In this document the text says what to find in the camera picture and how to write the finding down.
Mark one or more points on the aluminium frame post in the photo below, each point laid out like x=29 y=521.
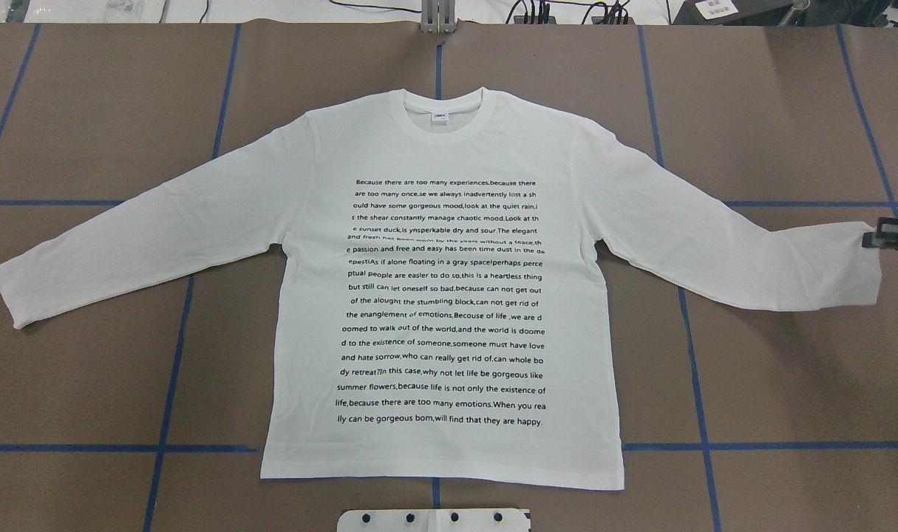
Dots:
x=438 y=16

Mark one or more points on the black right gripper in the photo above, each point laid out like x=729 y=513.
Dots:
x=896 y=236

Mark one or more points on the white long-sleeve printed shirt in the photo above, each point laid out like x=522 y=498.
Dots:
x=442 y=312

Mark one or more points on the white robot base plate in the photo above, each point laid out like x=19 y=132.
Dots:
x=471 y=519

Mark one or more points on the usb hub with orange ports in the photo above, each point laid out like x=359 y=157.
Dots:
x=613 y=14

